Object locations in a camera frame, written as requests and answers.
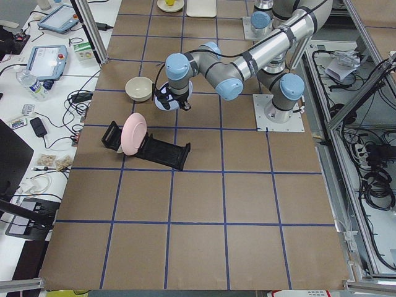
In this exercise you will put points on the teach pendant far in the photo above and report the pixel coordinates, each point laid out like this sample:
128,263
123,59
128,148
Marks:
60,20

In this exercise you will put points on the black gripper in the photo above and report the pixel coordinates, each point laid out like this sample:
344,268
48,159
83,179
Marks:
180,99

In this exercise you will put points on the white rectangular tray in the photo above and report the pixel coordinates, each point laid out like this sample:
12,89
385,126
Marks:
201,8

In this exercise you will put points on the teach pendant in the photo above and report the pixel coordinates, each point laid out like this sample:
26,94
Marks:
47,62
60,20

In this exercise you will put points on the black monitor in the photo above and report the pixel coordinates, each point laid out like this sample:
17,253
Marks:
16,156

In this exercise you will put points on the black smartphone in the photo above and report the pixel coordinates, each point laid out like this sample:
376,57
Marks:
38,127

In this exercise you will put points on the crumpled white papers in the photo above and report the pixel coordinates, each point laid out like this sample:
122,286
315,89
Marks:
343,63

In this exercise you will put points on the plastic water bottle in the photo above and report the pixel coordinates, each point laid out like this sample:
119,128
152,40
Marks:
31,83

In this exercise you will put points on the cream bowl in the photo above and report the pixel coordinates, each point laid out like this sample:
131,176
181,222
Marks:
139,89

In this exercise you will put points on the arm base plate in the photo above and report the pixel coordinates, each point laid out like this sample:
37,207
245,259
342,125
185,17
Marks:
254,28
270,119

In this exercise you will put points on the black dish rack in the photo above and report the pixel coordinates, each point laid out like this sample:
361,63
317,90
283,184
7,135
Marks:
151,149

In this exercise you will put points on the green white box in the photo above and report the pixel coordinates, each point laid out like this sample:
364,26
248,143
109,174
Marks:
83,51

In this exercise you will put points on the pink plate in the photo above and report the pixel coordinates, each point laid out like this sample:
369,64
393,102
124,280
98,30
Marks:
133,133

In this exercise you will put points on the teach pendant near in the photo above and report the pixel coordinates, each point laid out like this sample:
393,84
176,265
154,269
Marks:
47,62

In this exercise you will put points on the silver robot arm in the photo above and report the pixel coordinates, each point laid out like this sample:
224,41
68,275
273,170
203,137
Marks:
282,12
227,78

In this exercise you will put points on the cream plate with yellow item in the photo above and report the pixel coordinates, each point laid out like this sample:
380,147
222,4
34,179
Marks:
170,6

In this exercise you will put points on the blue plate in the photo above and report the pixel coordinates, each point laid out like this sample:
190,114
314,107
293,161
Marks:
161,103

